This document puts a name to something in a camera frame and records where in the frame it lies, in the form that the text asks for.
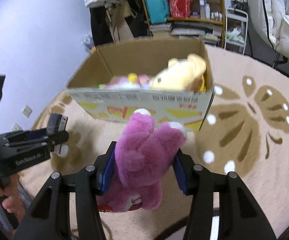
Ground green tissue pack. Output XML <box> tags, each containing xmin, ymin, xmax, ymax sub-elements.
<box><xmin>98</xmin><ymin>84</ymin><xmax>106</xmax><ymax>89</ymax></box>

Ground pink packaged item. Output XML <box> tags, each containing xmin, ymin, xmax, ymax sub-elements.
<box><xmin>105</xmin><ymin>74</ymin><xmax>151</xmax><ymax>89</ymax></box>

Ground pink bear plush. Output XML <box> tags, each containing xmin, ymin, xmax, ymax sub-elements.
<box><xmin>97</xmin><ymin>108</ymin><xmax>187</xmax><ymax>212</ymax></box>

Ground yellow dog plush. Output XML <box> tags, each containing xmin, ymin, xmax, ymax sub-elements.
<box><xmin>149</xmin><ymin>54</ymin><xmax>206</xmax><ymax>92</ymax></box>

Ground left hand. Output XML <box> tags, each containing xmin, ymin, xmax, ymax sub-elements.
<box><xmin>0</xmin><ymin>174</ymin><xmax>25</xmax><ymax>222</ymax></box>

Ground cardboard box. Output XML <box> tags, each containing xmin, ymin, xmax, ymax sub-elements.
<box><xmin>66</xmin><ymin>38</ymin><xmax>214</xmax><ymax>131</ymax></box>

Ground plastic bag with toys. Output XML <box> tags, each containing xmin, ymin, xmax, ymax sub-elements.
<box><xmin>81</xmin><ymin>34</ymin><xmax>96</xmax><ymax>53</ymax></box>

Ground beige trench coat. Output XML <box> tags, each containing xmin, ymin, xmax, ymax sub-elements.
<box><xmin>106</xmin><ymin>0</ymin><xmax>135</xmax><ymax>43</ymax></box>

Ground stack of books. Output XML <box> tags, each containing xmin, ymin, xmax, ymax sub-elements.
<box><xmin>149</xmin><ymin>23</ymin><xmax>172</xmax><ymax>38</ymax></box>

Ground teal bag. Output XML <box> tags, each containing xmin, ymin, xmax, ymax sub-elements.
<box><xmin>144</xmin><ymin>0</ymin><xmax>170</xmax><ymax>24</ymax></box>

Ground red patterned bag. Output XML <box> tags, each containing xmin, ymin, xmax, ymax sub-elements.
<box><xmin>167</xmin><ymin>0</ymin><xmax>193</xmax><ymax>18</ymax></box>

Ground wooden bookshelf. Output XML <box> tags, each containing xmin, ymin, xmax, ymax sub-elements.
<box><xmin>142</xmin><ymin>0</ymin><xmax>225</xmax><ymax>47</ymax></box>

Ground white metal cart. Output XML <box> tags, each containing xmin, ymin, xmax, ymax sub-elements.
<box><xmin>224</xmin><ymin>7</ymin><xmax>249</xmax><ymax>55</ymax></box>

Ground lower wall socket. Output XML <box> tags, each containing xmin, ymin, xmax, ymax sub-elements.
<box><xmin>12</xmin><ymin>122</ymin><xmax>22</xmax><ymax>131</ymax></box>

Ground wall socket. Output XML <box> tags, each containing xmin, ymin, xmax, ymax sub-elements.
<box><xmin>22</xmin><ymin>105</ymin><xmax>33</xmax><ymax>118</ymax></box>
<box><xmin>12</xmin><ymin>122</ymin><xmax>22</xmax><ymax>131</ymax></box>

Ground upper wall socket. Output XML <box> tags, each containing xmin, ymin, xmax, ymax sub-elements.
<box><xmin>22</xmin><ymin>105</ymin><xmax>33</xmax><ymax>118</ymax></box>

